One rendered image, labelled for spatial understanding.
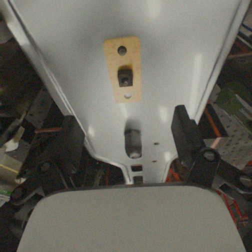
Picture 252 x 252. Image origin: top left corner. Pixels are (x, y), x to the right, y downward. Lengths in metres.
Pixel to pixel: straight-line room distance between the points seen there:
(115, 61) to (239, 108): 0.17
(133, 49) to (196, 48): 0.07
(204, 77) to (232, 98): 0.06
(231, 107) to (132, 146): 0.16
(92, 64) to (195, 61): 0.12
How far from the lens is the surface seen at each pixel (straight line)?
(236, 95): 0.24
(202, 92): 0.23
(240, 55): 0.31
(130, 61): 0.18
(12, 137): 0.20
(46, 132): 0.39
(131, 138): 0.25
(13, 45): 0.28
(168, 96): 0.22
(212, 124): 0.38
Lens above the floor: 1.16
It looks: 39 degrees down
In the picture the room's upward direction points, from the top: 179 degrees clockwise
